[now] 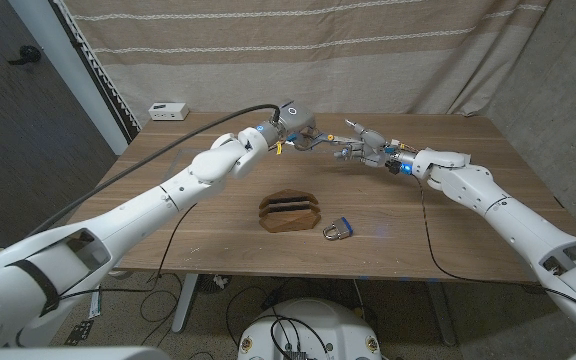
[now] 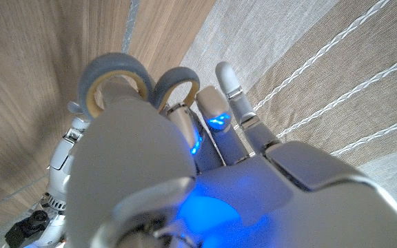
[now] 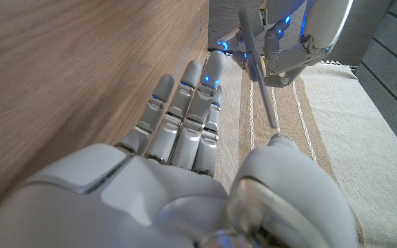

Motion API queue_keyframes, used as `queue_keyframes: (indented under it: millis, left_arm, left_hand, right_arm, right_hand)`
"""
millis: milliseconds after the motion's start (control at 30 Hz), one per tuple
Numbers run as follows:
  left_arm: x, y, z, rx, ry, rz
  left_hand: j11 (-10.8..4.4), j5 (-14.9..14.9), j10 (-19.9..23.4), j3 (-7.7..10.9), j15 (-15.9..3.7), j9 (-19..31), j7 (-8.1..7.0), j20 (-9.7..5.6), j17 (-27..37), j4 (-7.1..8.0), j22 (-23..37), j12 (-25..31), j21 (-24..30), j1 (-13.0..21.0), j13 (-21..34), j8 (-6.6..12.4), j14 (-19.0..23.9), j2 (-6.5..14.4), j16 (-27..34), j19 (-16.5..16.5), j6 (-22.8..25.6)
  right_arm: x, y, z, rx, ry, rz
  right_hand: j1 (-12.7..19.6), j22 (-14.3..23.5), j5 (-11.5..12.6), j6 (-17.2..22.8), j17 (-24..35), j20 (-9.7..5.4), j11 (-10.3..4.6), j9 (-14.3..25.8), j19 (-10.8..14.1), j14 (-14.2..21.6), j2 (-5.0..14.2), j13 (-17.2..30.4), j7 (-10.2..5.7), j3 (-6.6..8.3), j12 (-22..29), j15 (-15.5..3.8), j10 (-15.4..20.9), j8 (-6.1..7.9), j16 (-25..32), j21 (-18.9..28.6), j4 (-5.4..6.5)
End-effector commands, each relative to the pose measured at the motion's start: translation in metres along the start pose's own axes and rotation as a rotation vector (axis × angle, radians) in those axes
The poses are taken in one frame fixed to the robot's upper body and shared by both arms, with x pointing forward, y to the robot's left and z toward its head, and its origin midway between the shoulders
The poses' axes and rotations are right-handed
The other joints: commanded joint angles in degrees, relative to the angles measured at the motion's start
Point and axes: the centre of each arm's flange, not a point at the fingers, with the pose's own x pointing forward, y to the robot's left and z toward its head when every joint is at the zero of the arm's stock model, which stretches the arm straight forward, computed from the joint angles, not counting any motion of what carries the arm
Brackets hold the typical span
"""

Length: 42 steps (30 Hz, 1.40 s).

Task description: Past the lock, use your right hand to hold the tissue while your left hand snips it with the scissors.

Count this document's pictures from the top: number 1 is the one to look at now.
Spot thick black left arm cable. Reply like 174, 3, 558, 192
25, 103, 282, 239

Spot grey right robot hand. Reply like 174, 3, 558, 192
332, 118, 418, 174

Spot black door handle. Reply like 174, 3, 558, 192
7, 45, 43, 66

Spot beige striped backdrop curtain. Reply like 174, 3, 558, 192
62, 0, 552, 126

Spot white table leg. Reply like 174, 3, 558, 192
171, 273, 200, 334
426, 280, 458, 347

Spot silver padlock with blue base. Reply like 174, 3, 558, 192
322, 217, 354, 242

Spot brown wooden scissors holder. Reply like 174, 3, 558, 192
258, 188, 322, 234

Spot white strip on floor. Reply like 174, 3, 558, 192
89, 284, 103, 320

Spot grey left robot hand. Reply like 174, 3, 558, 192
267, 102, 330, 151

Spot black perforated floor bracket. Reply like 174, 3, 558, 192
64, 320, 94, 347

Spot white robot chest cover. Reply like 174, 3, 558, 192
0, 346, 172, 360

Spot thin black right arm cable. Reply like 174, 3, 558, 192
415, 173, 576, 319

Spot dark grey door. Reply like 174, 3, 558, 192
0, 0, 119, 246

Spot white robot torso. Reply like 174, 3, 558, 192
237, 298, 383, 360

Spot white power strip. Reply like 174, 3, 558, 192
148, 102, 190, 122

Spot grey handled scissors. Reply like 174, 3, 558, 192
290, 127, 352, 151

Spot black backdrop frame pole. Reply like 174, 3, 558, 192
50, 0, 142, 145

